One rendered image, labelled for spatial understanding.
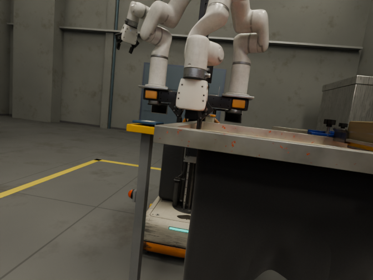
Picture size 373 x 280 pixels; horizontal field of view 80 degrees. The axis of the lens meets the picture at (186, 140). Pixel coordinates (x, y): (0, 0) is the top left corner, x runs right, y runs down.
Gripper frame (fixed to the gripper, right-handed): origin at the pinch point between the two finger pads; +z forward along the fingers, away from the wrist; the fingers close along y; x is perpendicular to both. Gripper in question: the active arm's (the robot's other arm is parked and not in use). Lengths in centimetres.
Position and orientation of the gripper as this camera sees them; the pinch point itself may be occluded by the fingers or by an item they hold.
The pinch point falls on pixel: (188, 125)
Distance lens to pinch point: 76.0
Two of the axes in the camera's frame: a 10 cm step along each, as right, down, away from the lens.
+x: -2.0, 1.0, -9.7
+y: -9.7, -1.3, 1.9
